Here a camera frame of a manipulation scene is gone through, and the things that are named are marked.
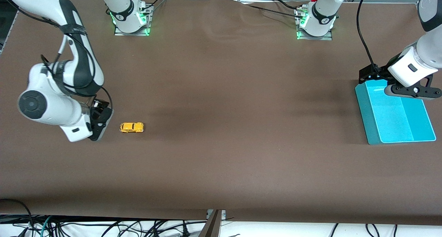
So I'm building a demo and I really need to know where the yellow beetle toy car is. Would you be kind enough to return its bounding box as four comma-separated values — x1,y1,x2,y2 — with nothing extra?
119,122,145,134

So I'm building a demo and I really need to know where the turquoise plastic bin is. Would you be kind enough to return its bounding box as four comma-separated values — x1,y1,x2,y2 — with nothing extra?
355,80,436,145

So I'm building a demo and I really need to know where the brown table cover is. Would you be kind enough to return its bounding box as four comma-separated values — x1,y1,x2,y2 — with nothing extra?
0,0,442,226

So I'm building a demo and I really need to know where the grey table support beam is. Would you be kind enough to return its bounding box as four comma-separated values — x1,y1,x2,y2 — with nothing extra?
199,209,223,237

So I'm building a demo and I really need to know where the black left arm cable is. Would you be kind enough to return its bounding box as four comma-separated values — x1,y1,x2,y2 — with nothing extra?
356,0,391,80

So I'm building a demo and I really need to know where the short black table cable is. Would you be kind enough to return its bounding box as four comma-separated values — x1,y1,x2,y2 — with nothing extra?
275,0,302,10

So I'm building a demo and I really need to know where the long black table cable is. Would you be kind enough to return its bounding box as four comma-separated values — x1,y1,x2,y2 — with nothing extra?
235,0,304,18

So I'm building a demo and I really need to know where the black looped floor cable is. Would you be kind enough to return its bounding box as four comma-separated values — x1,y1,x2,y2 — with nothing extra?
0,198,34,230

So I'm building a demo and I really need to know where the teal floor cable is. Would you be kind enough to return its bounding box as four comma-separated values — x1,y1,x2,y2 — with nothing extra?
41,216,53,237

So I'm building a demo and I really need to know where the small metal table bracket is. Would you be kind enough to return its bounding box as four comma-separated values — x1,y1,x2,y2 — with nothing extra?
206,209,227,219

